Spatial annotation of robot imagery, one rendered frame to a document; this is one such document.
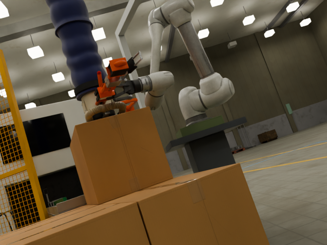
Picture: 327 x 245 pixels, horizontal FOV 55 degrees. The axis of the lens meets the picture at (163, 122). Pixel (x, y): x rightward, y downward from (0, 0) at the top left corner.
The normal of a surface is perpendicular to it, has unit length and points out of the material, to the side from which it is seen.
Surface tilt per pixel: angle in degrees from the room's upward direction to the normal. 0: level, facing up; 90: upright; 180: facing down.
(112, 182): 90
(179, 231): 90
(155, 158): 90
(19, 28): 90
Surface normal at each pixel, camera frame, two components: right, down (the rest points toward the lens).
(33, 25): 0.05, -0.15
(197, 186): 0.36, -0.25
